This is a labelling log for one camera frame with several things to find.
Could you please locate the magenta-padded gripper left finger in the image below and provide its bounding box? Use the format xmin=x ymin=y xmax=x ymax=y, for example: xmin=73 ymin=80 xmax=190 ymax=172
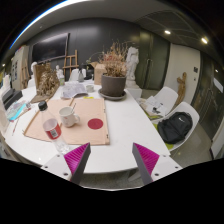
xmin=40 ymin=142 xmax=92 ymax=185

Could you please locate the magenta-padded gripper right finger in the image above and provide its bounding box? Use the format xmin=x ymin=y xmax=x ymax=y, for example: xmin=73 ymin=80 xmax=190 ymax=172
xmin=131 ymin=142 xmax=183 ymax=186

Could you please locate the clear bottle with red label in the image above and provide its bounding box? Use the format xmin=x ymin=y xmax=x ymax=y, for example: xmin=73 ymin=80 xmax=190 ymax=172
xmin=37 ymin=100 xmax=72 ymax=155

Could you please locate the flat round red coaster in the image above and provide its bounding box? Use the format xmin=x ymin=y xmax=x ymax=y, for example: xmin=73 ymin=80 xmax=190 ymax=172
xmin=87 ymin=117 xmax=105 ymax=131

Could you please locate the black backpack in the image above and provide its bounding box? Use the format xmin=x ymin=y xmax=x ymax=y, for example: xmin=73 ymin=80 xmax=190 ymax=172
xmin=157 ymin=111 xmax=194 ymax=145

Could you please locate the white printed mug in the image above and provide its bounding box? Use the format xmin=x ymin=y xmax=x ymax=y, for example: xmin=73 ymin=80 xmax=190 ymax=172
xmin=58 ymin=105 xmax=81 ymax=129

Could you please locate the stack of papers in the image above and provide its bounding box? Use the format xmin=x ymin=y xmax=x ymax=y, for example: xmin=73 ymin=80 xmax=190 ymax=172
xmin=139 ymin=95 xmax=169 ymax=118

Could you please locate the white plastic chair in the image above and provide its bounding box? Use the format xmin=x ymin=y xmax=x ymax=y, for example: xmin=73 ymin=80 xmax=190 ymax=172
xmin=153 ymin=101 xmax=201 ymax=153
xmin=68 ymin=68 xmax=87 ymax=83
xmin=138 ymin=85 xmax=179 ymax=121

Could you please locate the red pencil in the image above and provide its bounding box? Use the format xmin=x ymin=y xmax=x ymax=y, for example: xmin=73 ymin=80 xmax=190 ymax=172
xmin=11 ymin=118 xmax=20 ymax=136

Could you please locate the crumpled printed paper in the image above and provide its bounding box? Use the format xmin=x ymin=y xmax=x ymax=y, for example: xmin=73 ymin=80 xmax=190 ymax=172
xmin=60 ymin=82 xmax=88 ymax=100

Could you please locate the grey plant saucer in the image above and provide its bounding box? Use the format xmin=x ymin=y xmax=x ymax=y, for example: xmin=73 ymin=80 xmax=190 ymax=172
xmin=97 ymin=88 xmax=128 ymax=102

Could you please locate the teal plastic pack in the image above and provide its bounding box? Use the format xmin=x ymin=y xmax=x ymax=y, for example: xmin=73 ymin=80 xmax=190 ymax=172
xmin=5 ymin=100 xmax=32 ymax=122

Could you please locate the green labelled spray bottle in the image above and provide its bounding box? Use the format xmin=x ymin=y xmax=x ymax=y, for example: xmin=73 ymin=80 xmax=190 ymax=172
xmin=58 ymin=73 xmax=66 ymax=87

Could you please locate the wooden figure statue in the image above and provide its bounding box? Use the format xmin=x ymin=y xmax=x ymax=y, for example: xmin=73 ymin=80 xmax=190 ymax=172
xmin=175 ymin=71 xmax=188 ymax=107

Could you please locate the dried plant in grey pot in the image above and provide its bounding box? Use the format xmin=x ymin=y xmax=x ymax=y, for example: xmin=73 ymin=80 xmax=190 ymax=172
xmin=98 ymin=40 xmax=129 ymax=98

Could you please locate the cardboard box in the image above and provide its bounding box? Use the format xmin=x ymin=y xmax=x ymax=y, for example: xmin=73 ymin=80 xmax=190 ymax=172
xmin=89 ymin=61 xmax=107 ymax=86

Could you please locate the black printer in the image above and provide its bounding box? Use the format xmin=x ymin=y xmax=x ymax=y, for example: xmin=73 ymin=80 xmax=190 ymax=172
xmin=1 ymin=88 xmax=24 ymax=111

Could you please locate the wooden easel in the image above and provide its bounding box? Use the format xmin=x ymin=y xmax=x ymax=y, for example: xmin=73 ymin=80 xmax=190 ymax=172
xmin=62 ymin=49 xmax=80 ymax=79

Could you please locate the white plaster statue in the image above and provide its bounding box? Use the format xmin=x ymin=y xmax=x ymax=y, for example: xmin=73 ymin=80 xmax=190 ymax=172
xmin=124 ymin=45 xmax=143 ymax=100

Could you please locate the white plaster bust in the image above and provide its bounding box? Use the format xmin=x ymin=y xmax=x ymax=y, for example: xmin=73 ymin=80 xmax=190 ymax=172
xmin=29 ymin=61 xmax=39 ymax=81

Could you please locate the white notice board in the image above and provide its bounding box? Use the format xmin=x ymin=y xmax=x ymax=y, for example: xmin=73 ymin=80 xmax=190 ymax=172
xmin=10 ymin=44 xmax=31 ymax=92

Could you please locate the long ceiling light panel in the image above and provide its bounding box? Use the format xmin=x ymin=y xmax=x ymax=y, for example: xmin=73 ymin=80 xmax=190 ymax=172
xmin=9 ymin=0 xmax=91 ymax=50

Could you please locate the black wall screen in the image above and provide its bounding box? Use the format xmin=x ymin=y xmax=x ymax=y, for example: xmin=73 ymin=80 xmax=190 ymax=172
xmin=31 ymin=32 xmax=70 ymax=64

